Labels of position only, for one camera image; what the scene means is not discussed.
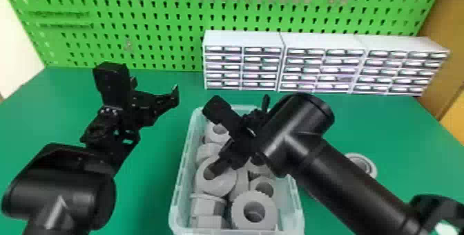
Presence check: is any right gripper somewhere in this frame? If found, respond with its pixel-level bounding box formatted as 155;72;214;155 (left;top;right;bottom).
208;110;271;175

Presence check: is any grey ring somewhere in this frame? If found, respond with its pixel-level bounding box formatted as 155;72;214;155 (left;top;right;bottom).
344;152;378;179
229;190;280;232
250;176;279;202
204;120;232;145
194;156;239;198

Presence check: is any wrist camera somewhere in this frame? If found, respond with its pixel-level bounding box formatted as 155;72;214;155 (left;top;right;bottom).
202;95;243;131
92;61;138;107

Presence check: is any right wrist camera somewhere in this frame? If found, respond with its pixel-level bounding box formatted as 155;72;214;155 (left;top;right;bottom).
202;95;243;131

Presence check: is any black cable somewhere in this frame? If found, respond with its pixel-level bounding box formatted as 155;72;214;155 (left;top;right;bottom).
409;194;464;235

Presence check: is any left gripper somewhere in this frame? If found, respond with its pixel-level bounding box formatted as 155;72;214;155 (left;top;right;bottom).
119;84;180;130

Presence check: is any white drawer cabinet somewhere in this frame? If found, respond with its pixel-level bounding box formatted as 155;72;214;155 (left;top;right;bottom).
278;32;368;94
352;35;451;97
202;30;286;92

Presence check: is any clear bin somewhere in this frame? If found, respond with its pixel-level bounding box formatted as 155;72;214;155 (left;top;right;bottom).
168;104;306;235

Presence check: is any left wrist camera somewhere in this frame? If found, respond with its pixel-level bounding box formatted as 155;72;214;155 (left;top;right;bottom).
92;61;138;107

